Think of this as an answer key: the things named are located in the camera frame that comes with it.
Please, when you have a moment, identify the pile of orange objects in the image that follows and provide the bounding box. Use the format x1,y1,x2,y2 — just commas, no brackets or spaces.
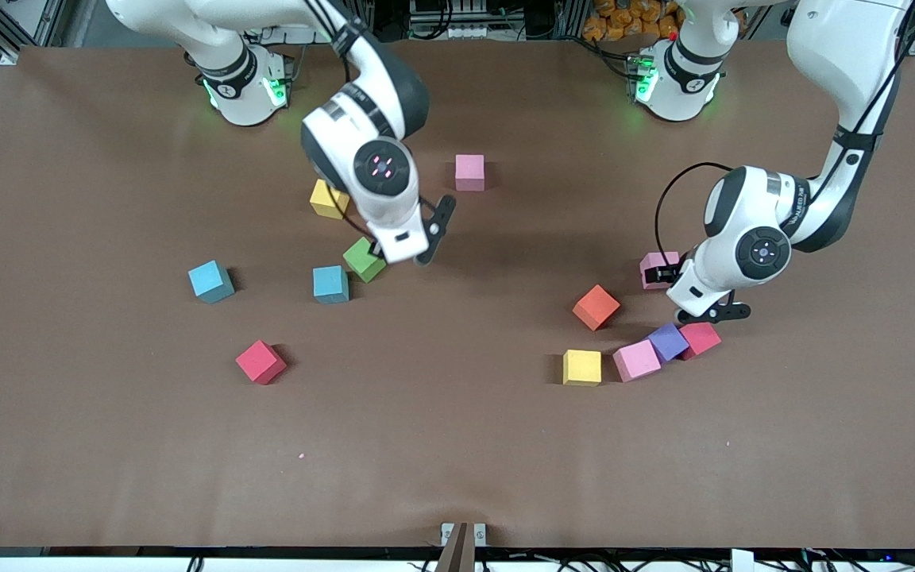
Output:
582,0,679,42

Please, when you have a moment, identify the cyan foam cube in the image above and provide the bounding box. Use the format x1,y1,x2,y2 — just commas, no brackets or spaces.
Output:
187,260,236,305
312,265,350,305

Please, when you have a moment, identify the yellow foam cube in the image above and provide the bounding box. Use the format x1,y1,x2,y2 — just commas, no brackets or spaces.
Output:
562,350,603,387
309,180,350,221

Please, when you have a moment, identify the red foam cube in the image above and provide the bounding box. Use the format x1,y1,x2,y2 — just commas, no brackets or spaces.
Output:
678,320,722,361
235,340,288,386

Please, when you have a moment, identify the orange foam cube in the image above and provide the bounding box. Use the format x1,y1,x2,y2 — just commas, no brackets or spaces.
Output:
572,284,622,331

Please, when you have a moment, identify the white power strip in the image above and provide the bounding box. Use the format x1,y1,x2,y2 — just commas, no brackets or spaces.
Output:
245,22,323,45

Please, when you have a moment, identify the aluminium profile post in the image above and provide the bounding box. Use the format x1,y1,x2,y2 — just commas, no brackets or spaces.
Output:
557,0,589,39

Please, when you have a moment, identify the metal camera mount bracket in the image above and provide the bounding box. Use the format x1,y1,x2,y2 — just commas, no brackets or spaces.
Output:
435,521,488,572

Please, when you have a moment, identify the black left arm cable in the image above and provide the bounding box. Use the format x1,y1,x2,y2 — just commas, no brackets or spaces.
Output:
654,0,915,267

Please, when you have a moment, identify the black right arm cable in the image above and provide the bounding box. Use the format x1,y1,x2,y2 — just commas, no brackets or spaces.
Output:
304,0,375,238

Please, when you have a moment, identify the purple foam cube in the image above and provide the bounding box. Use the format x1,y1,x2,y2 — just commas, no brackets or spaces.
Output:
647,322,690,364

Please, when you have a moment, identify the white electronics box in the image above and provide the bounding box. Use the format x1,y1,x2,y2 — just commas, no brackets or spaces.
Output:
408,0,492,41

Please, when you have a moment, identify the green foam cube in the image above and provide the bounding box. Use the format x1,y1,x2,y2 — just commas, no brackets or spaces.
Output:
342,237,388,284

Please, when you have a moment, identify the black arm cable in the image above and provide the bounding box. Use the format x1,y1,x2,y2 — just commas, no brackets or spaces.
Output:
304,0,375,238
654,0,915,267

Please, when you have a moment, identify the pink foam cube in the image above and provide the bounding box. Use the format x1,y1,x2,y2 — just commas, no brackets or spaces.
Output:
639,252,681,291
455,154,486,192
612,339,662,383

